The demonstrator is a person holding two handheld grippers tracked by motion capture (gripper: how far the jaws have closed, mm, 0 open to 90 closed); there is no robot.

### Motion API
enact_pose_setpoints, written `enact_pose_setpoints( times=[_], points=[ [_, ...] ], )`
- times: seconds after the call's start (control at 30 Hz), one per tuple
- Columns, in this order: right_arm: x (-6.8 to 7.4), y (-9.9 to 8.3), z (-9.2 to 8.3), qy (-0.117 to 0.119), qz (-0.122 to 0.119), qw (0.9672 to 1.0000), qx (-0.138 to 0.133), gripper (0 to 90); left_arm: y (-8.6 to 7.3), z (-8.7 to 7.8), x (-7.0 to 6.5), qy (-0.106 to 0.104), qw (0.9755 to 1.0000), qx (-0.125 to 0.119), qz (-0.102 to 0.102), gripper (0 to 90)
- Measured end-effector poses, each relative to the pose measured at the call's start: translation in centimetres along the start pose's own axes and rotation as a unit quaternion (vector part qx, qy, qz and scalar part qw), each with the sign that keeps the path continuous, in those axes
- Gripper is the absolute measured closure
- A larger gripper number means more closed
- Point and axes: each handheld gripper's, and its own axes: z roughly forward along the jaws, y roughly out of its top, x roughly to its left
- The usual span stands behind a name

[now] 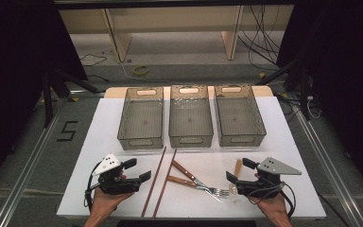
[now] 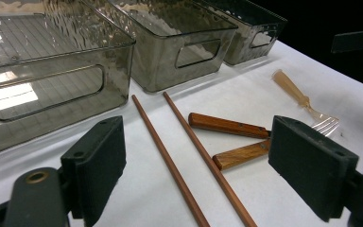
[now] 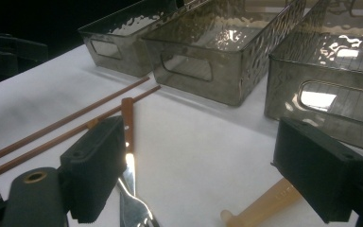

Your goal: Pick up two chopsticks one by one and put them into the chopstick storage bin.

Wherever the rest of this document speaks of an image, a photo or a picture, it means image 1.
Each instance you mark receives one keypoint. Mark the light wooden desk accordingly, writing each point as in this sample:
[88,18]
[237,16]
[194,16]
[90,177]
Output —
[120,41]

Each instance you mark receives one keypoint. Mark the person's left hand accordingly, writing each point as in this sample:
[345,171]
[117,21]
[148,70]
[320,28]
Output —
[107,203]

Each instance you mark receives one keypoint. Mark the aluminium floor rail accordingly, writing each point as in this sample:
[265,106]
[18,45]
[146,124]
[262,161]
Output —
[327,167]
[28,167]

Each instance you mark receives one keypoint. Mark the dark curtain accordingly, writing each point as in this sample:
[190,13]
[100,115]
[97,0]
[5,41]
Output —
[12,78]
[346,78]

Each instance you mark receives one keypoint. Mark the small light wooden spoon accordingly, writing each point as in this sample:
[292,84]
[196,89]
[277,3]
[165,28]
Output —
[238,167]

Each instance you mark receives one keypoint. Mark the yellow tape roll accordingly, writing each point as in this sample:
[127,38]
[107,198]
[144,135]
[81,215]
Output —
[134,71]

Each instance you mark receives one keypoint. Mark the brown wooden chopstick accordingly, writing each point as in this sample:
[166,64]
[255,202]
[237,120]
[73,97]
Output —
[153,181]
[164,184]

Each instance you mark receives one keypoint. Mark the white table cover sheet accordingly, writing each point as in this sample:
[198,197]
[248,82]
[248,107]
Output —
[186,209]

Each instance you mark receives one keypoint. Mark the person's right hand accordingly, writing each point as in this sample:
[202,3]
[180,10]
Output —
[272,206]

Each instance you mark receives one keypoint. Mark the grey translucent plastic bin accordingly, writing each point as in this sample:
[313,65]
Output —
[190,119]
[238,118]
[141,119]

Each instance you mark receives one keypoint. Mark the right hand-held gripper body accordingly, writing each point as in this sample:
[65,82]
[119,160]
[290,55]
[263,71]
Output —
[264,186]

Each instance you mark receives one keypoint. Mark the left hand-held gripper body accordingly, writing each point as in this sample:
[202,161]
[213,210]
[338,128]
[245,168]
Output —
[116,184]

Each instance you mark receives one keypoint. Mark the black metal stand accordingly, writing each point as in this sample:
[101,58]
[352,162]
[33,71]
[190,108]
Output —
[304,94]
[47,104]

